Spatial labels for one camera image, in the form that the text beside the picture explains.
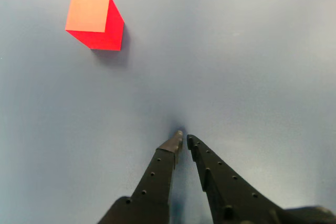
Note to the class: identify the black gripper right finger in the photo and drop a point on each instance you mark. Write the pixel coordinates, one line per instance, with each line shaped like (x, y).
(231, 195)

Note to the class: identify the gripper black left finger taped tip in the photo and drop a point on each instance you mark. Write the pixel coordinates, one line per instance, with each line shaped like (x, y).
(155, 182)

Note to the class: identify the red cube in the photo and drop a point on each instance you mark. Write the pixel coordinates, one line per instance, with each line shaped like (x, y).
(89, 14)

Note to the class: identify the blue-grey table mat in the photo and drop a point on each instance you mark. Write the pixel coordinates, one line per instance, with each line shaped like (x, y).
(236, 77)

